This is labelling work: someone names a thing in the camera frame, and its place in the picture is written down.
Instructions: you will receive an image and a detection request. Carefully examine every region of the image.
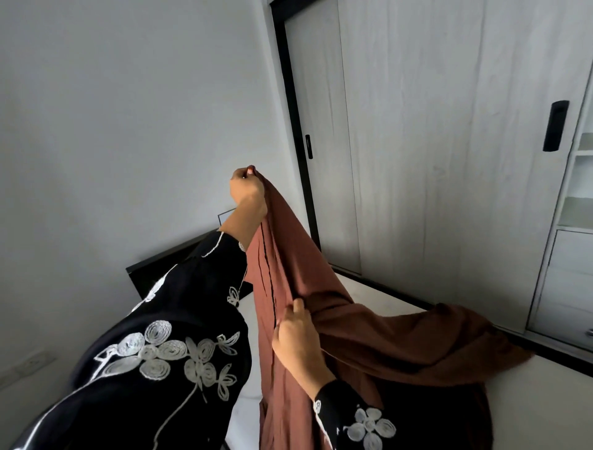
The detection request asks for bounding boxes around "person's left forearm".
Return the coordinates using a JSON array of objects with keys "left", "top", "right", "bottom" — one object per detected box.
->
[{"left": 217, "top": 203, "right": 268, "bottom": 251}]

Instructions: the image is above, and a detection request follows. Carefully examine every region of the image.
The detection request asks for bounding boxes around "person's right forearm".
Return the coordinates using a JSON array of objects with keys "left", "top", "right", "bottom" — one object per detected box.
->
[{"left": 287, "top": 352, "right": 337, "bottom": 401}]

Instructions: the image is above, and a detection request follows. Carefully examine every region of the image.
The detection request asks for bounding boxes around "black floral blouse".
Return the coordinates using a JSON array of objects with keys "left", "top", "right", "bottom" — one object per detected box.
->
[{"left": 11, "top": 230, "right": 399, "bottom": 450}]

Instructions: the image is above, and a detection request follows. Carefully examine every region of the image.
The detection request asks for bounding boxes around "white wall socket plate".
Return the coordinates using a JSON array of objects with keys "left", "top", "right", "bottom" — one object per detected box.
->
[{"left": 0, "top": 350, "right": 56, "bottom": 388}]

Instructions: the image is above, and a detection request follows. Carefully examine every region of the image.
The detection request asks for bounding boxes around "brown bed sheet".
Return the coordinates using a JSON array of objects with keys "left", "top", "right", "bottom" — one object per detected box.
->
[{"left": 244, "top": 169, "right": 534, "bottom": 450}]

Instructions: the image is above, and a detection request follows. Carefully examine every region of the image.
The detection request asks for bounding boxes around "dark wooden bed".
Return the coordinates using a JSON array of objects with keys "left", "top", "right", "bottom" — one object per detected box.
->
[{"left": 125, "top": 229, "right": 253, "bottom": 302}]

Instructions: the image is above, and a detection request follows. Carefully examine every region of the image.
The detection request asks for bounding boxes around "person's right hand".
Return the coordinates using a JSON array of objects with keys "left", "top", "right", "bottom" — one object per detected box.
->
[{"left": 272, "top": 298, "right": 325, "bottom": 371}]

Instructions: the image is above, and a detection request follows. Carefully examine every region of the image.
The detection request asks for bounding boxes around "white wardrobe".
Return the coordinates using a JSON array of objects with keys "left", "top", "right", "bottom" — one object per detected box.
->
[{"left": 268, "top": 0, "right": 593, "bottom": 367}]

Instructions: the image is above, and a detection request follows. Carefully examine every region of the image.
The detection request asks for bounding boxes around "person's left hand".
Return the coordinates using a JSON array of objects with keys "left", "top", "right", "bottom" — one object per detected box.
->
[{"left": 229, "top": 165, "right": 269, "bottom": 219}]

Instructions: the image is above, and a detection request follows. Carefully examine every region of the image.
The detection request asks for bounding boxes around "white mattress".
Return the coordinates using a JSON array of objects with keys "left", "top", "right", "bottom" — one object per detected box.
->
[{"left": 224, "top": 273, "right": 593, "bottom": 450}]

